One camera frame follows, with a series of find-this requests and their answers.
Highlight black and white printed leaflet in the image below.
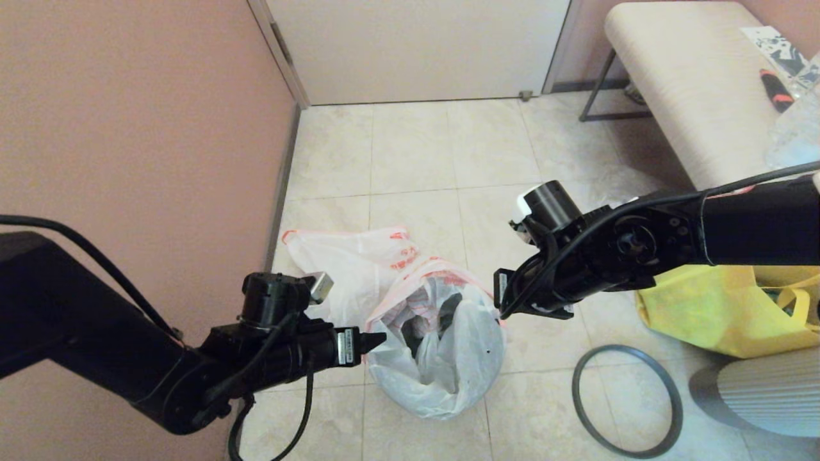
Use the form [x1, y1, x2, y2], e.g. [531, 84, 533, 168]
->
[738, 26, 809, 79]

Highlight long dark grey baseboard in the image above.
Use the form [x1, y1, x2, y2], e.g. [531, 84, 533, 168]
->
[224, 104, 302, 461]

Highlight black and orange tool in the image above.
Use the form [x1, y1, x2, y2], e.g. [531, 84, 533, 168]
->
[757, 68, 794, 114]

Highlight beige wood grain table top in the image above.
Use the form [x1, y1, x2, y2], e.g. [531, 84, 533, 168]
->
[603, 2, 820, 191]

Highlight white plastic bag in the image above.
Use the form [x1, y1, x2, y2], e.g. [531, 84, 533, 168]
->
[282, 226, 422, 327]

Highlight short dark grey baseboard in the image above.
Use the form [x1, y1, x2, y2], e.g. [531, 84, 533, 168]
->
[550, 78, 628, 95]

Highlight clear bag with dark items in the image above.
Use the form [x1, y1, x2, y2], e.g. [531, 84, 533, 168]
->
[593, 168, 667, 206]

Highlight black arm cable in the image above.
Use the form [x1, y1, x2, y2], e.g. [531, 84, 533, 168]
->
[0, 214, 315, 461]
[500, 160, 820, 321]

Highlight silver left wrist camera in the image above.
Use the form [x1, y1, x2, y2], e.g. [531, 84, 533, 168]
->
[306, 271, 335, 304]

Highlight white door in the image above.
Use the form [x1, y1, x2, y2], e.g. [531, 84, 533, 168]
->
[266, 0, 571, 106]

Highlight dark grey bin ring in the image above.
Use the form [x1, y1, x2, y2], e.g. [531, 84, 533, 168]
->
[572, 344, 684, 459]

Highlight clear plastic bottle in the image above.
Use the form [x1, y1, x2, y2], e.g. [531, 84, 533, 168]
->
[766, 51, 820, 170]

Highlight white ribbed cylinder object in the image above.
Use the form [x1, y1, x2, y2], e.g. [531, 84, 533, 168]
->
[689, 346, 820, 439]

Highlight yellow fabric tote bag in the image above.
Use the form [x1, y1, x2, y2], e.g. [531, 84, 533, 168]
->
[634, 264, 820, 359]

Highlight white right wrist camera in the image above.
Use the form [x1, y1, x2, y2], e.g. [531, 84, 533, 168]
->
[516, 186, 546, 222]

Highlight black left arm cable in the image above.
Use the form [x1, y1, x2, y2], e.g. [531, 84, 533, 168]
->
[0, 214, 315, 461]

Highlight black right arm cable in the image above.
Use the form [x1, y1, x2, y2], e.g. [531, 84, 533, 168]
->
[500, 160, 820, 321]

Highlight orange print plastic bag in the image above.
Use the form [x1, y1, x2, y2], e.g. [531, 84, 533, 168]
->
[364, 257, 508, 421]

